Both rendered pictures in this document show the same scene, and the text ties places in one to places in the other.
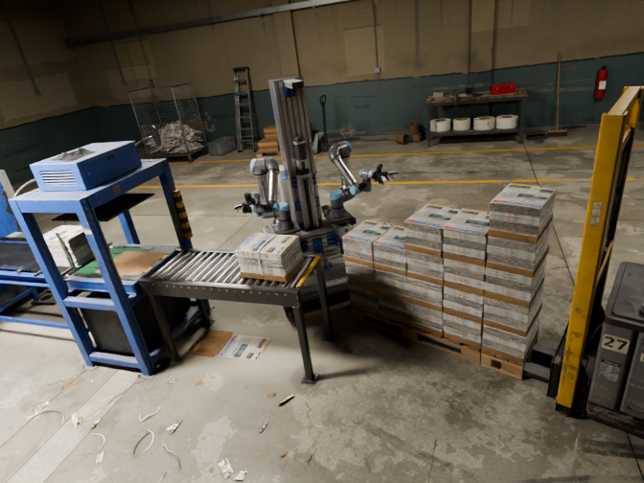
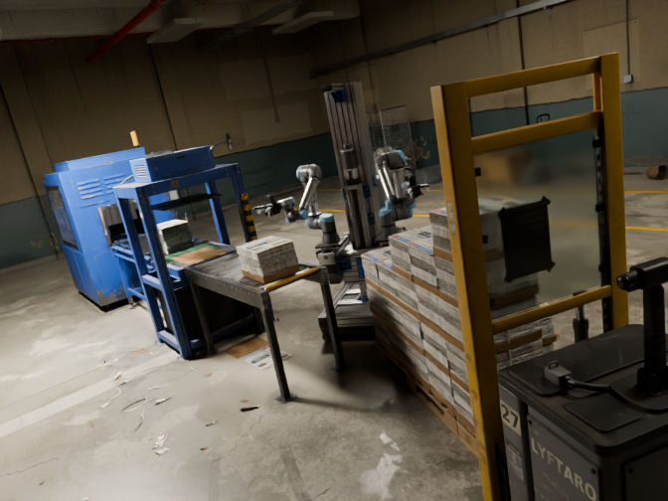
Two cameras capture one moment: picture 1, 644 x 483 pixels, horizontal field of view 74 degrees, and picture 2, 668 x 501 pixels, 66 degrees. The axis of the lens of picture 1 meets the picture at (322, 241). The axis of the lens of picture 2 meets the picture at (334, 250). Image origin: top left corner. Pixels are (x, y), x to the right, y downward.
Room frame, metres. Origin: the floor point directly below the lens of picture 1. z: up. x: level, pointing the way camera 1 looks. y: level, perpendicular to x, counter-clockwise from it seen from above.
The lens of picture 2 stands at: (0.06, -1.97, 1.83)
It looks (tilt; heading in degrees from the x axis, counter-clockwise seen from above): 15 degrees down; 33
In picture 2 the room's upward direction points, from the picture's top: 11 degrees counter-clockwise
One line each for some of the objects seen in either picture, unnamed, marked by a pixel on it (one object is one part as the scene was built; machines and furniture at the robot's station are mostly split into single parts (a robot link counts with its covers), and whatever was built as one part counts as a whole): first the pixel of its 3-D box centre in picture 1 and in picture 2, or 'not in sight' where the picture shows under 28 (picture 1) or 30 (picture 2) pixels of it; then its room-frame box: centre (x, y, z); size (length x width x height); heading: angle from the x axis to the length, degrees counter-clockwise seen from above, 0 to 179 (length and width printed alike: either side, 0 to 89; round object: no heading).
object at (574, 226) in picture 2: (609, 206); (543, 223); (2.10, -1.60, 1.28); 0.57 x 0.01 x 0.65; 138
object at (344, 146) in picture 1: (344, 172); (399, 186); (3.69, -0.29, 1.19); 0.15 x 0.12 x 0.55; 129
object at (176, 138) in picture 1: (170, 124); (380, 149); (10.50, 3.18, 0.85); 1.21 x 0.83 x 1.71; 69
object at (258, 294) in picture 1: (215, 291); (221, 284); (2.69, 0.83, 0.74); 1.34 x 0.05 x 0.12; 69
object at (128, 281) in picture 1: (127, 265); (198, 258); (3.30, 1.69, 0.75); 0.70 x 0.65 x 0.10; 69
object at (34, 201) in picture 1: (96, 183); (177, 180); (3.30, 1.68, 1.50); 0.94 x 0.68 x 0.10; 159
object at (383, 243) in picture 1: (418, 286); (428, 325); (2.88, -0.72, 0.42); 1.17 x 0.39 x 0.83; 48
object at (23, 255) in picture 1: (33, 260); (157, 248); (3.71, 2.74, 0.75); 1.53 x 0.64 x 0.10; 69
